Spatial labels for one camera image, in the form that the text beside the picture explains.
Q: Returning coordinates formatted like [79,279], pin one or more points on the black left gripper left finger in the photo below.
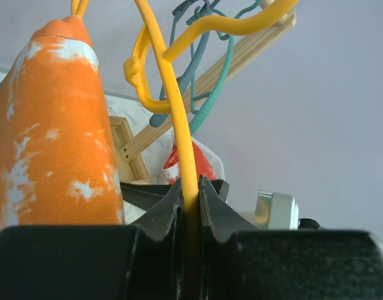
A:
[141,260]

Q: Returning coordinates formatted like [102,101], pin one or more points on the teal hanger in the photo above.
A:
[230,46]

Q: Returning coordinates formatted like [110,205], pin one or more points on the wooden clothes rack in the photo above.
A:
[131,166]

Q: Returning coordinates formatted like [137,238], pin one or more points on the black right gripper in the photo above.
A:
[140,198]

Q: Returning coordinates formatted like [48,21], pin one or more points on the grey-blue hanger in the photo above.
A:
[188,76]

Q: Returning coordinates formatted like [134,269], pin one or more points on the orange white-speckled trousers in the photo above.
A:
[57,159]

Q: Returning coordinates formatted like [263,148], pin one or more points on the red white-speckled trousers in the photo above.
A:
[200,165]

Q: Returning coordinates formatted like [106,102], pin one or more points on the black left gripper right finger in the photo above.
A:
[244,262]

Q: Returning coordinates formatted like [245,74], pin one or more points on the yellow hanger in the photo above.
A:
[151,37]

